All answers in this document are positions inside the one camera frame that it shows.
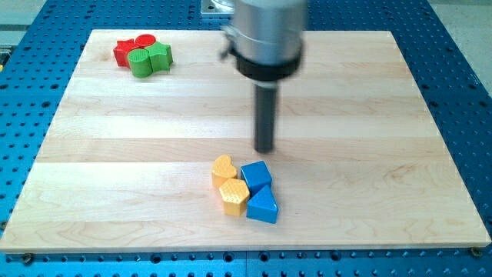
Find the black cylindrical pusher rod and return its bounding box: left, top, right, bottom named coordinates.
left=254, top=84, right=277, bottom=153

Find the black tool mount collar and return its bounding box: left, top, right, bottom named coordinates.
left=231, top=44, right=304, bottom=82

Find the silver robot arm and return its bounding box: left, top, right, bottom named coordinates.
left=221, top=0, right=308, bottom=153

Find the blue cube block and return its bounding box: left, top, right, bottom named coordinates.
left=241, top=161, right=272, bottom=196

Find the blue triangle block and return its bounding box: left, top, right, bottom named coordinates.
left=247, top=185, right=279, bottom=224

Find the yellow heart block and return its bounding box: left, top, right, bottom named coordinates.
left=211, top=155, right=238, bottom=189

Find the yellow hexagon block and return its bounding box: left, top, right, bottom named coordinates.
left=219, top=179, right=250, bottom=216

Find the green star block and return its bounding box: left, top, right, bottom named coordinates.
left=145, top=42, right=173, bottom=72

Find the light wooden board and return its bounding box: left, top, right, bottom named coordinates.
left=1, top=29, right=490, bottom=253

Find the green rounded block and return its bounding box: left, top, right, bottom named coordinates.
left=128, top=48, right=153, bottom=78

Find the red cylinder block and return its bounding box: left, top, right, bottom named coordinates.
left=135, top=34, right=156, bottom=48

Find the red star block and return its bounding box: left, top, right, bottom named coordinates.
left=113, top=38, right=139, bottom=68

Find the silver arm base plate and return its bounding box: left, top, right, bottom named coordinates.
left=201, top=0, right=235, bottom=15

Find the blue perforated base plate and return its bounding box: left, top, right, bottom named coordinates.
left=1, top=1, right=491, bottom=276

